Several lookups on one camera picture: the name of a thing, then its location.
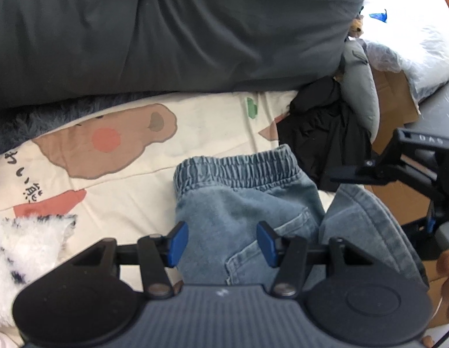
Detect cream bear print bed sheet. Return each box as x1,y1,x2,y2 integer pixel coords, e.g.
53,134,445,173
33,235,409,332
0,90,338,348

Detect small brown plush toy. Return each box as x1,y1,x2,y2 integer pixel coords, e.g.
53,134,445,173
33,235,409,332
347,15,365,39

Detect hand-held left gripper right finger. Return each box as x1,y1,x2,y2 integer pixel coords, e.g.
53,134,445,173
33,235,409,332
256,221,378,298

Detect grey neck pillow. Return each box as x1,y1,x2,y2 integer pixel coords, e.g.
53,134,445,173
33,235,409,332
340,39,382,143

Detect white fluffy spotted blanket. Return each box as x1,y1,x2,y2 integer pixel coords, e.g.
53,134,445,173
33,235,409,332
0,213,79,335

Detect white clear plastic bag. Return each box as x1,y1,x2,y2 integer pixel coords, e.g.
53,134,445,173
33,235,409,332
360,0,449,103

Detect blue denim drawstring pants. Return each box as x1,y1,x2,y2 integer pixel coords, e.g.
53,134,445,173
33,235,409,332
173,144,430,288

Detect flat brown cardboard sheet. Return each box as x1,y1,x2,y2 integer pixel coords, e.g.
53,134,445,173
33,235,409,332
366,68,449,330

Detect black garment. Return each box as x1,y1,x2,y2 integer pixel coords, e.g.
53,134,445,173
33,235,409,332
276,75,374,193

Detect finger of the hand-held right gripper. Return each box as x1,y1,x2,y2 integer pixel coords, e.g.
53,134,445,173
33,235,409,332
329,159,439,186

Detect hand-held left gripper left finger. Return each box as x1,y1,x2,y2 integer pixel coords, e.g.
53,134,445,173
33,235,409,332
70,221,190,300

